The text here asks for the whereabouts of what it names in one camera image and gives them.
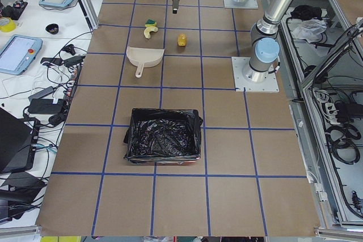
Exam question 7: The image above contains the pale melon slice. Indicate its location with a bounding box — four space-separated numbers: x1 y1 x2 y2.
143 26 158 39

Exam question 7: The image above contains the yellow potato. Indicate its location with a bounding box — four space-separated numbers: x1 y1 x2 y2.
177 33 187 47

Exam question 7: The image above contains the beige dustpan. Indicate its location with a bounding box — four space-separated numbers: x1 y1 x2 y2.
126 46 164 78

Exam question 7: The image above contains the green yellow sponge piece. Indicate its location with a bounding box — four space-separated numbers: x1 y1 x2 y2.
145 19 157 28

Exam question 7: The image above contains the bin with black liner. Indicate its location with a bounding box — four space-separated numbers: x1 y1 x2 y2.
124 108 203 164

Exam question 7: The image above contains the small black bowl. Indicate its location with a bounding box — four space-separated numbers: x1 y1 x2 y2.
45 23 60 35

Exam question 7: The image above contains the black cloth bundle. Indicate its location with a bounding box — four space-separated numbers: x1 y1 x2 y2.
290 5 322 20

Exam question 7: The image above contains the crumpled white cloth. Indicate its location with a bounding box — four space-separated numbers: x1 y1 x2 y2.
292 19 327 43

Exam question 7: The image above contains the yellow tape roll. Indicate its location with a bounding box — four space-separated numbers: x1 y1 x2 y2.
0 17 16 33

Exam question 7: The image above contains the lower blue teach pendant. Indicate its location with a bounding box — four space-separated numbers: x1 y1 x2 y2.
1 35 43 75

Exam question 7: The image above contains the black power adapter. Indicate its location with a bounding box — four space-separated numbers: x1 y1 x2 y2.
28 98 66 114

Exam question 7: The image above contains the black laptop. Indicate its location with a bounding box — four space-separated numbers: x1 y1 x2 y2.
1 109 40 174

